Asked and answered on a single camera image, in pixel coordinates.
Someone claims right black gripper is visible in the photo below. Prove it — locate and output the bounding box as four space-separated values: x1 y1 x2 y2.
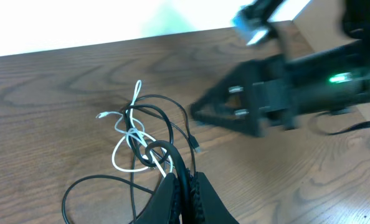
191 54 297 137

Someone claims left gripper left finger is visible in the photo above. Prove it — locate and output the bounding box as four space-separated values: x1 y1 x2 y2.
135 173 181 224

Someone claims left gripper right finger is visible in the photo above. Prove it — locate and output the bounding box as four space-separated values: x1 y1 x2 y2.
191 172 239 224

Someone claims black usb cable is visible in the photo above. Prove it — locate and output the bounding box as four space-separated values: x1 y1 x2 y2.
61 94 202 224

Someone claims white usb cable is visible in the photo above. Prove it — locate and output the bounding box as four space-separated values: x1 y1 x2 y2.
95 80 174 179

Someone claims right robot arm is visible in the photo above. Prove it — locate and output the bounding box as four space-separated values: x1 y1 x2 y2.
190 1 370 137

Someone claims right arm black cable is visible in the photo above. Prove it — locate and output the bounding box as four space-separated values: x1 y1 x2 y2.
308 110 370 137

